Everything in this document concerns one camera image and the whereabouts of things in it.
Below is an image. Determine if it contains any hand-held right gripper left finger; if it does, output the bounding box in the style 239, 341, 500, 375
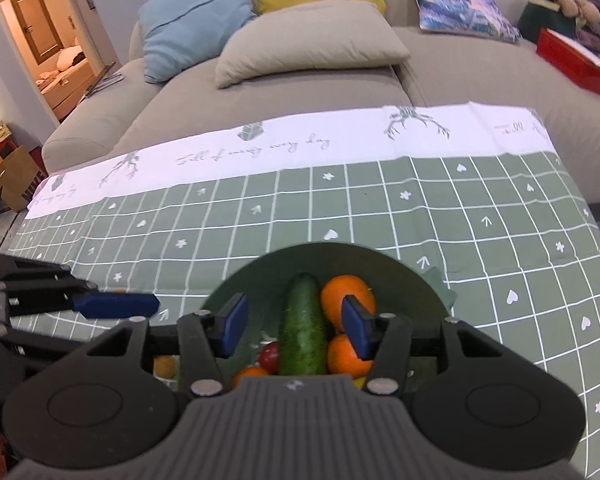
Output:
72, 292, 251, 399

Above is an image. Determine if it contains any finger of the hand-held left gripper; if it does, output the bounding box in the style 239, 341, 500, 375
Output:
0, 252, 161, 319
0, 324, 88, 361

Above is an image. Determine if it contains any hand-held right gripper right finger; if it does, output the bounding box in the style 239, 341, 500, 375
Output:
341, 295, 506, 396

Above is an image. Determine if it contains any orange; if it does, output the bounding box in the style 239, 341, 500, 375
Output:
326, 334, 377, 380
232, 366, 271, 391
320, 275, 377, 334
152, 355, 177, 380

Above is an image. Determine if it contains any small red plum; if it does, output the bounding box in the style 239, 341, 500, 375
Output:
257, 342, 282, 375

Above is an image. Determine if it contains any green cucumber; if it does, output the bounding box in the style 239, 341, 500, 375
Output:
278, 272, 330, 377

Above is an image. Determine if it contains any green colander bowl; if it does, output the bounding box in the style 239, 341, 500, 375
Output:
200, 242, 459, 393

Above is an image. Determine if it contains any green checked tablecloth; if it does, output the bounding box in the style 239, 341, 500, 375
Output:
5, 105, 600, 480

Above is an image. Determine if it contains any brown paper bag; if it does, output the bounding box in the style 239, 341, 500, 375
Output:
0, 145, 49, 211

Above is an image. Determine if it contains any bed with pillows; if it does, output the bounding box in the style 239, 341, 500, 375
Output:
35, 45, 99, 111

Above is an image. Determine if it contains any beige sofa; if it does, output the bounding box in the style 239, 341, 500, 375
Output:
42, 0, 600, 207

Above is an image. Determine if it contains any beige cushion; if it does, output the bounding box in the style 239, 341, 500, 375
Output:
214, 0, 411, 90

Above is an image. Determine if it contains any wooden door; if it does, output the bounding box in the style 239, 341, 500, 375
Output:
10, 0, 61, 61

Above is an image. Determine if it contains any blue printed cushion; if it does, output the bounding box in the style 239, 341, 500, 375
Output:
405, 0, 523, 44

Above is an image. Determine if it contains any red box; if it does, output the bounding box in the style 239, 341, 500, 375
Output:
536, 27, 600, 101

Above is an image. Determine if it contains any dark green bag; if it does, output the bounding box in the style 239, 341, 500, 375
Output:
517, 0, 581, 44

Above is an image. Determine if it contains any white door frame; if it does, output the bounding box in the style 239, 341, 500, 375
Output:
0, 0, 121, 126

